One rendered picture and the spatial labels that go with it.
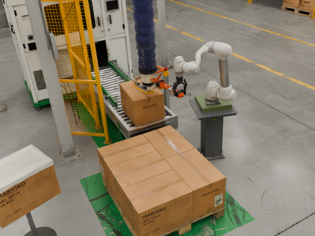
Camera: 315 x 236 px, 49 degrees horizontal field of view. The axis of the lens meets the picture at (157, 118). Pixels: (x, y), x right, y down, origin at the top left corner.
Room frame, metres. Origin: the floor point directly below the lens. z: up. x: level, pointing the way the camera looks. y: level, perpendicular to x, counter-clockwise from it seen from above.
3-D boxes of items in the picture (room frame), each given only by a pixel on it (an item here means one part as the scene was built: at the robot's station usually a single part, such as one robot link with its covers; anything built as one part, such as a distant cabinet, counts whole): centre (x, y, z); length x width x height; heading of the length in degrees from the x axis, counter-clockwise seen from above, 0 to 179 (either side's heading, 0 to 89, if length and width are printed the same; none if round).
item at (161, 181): (3.07, 0.04, 0.34); 1.20 x 1.00 x 0.40; 25
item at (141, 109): (4.12, 0.20, 0.75); 0.60 x 0.40 x 0.40; 21
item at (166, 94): (4.54, -0.16, 0.50); 0.07 x 0.07 x 1.00; 25
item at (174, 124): (3.80, 0.05, 0.48); 0.70 x 0.03 x 0.15; 115
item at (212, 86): (3.88, -0.71, 0.98); 0.18 x 0.16 x 0.22; 47
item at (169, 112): (5.00, 0.25, 0.50); 2.31 x 0.05 x 0.19; 25
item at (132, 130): (3.80, 0.05, 0.58); 0.70 x 0.03 x 0.06; 115
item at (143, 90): (3.81, 0.15, 1.11); 0.34 x 0.10 x 0.05; 33
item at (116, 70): (5.30, 0.45, 0.60); 1.60 x 0.10 x 0.09; 25
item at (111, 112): (4.73, 0.84, 0.50); 2.31 x 0.05 x 0.19; 25
